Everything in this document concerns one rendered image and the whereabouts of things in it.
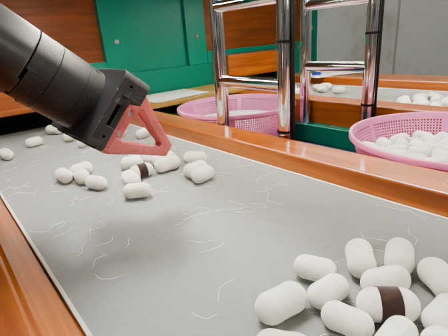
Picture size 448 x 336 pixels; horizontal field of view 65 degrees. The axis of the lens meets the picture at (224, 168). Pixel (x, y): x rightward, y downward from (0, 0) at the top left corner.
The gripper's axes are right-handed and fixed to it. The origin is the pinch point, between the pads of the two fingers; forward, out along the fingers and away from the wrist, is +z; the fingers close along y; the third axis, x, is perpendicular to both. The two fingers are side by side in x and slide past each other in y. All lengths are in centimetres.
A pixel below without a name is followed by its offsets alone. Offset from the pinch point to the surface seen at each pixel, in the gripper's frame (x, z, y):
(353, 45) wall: -136, 158, 103
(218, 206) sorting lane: 2.9, 7.2, -4.2
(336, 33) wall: -143, 153, 118
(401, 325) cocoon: 4.5, 2.6, -25.8
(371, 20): -38.7, 27.4, 2.9
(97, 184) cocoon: 7.1, 0.6, 10.3
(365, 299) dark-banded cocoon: 4.2, 3.0, -23.4
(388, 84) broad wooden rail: -51, 67, 17
